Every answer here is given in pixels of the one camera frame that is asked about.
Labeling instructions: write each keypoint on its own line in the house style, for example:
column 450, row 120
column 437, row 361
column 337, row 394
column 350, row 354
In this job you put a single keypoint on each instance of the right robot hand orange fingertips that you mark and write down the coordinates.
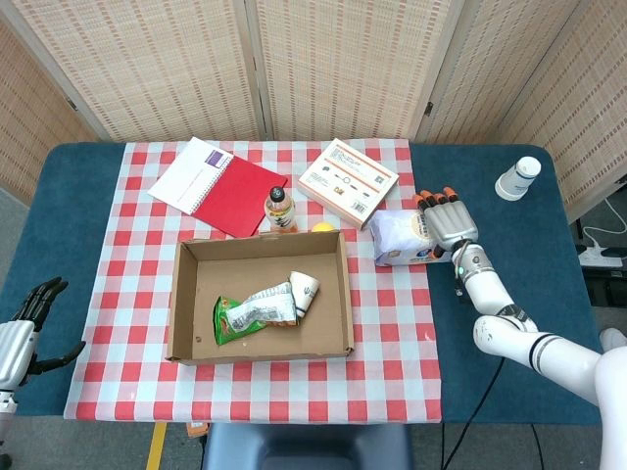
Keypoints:
column 450, row 222

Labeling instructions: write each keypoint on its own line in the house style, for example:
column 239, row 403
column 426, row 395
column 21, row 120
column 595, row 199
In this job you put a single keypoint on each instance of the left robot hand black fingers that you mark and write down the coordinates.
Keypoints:
column 14, row 343

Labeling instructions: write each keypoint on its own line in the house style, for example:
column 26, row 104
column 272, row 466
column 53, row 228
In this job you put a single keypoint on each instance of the light blue tissue pack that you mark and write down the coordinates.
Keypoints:
column 397, row 235

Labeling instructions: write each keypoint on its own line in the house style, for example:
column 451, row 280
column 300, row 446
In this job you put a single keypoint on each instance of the white paper cup blue logo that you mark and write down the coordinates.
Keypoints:
column 306, row 289

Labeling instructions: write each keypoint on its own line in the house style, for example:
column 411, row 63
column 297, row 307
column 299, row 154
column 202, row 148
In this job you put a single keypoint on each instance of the green snack bag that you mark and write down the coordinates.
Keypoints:
column 225, row 329

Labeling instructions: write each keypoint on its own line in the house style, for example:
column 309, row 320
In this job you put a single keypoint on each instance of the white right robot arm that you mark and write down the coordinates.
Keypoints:
column 563, row 352

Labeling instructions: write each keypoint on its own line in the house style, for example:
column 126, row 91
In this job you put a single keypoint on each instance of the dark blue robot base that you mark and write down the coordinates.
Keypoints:
column 303, row 448

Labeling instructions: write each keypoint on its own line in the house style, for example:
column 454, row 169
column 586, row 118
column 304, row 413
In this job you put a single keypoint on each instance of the printed cardboard package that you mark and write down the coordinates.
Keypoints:
column 348, row 181

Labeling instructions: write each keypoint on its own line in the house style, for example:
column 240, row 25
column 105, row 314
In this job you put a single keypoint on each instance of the open brown cardboard box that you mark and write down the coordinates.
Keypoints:
column 259, row 269

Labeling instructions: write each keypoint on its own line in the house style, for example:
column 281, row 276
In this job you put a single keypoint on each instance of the blue padded table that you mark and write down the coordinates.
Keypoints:
column 490, row 171

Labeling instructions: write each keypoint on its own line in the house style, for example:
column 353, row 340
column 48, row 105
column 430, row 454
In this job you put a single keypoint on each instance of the stack of white paper cups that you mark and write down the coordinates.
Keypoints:
column 514, row 183

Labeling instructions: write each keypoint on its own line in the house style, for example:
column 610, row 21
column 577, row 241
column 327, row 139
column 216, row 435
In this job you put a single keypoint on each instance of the dark metal screen hinge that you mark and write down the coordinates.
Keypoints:
column 72, row 104
column 429, row 108

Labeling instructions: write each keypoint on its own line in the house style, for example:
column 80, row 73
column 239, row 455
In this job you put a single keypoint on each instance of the small yellow ball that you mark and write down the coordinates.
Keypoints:
column 323, row 227

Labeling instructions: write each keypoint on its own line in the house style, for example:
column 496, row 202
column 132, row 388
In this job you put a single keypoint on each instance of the red white checkered tablecloth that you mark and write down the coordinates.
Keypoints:
column 137, row 274

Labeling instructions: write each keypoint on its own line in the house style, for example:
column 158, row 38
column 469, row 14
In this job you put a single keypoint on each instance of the white power strip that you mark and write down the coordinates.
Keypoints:
column 600, row 258

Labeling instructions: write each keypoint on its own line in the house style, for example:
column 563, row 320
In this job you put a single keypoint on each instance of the drink bottle black cap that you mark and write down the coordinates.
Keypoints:
column 280, row 215

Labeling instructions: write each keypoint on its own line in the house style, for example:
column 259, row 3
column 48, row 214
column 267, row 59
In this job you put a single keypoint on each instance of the small orange floor item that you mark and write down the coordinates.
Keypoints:
column 197, row 429

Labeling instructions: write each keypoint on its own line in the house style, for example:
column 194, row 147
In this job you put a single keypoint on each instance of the red spiral notebook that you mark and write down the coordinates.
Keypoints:
column 240, row 201

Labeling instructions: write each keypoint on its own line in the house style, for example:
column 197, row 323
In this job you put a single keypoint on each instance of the woven folding screen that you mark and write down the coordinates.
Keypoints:
column 171, row 63

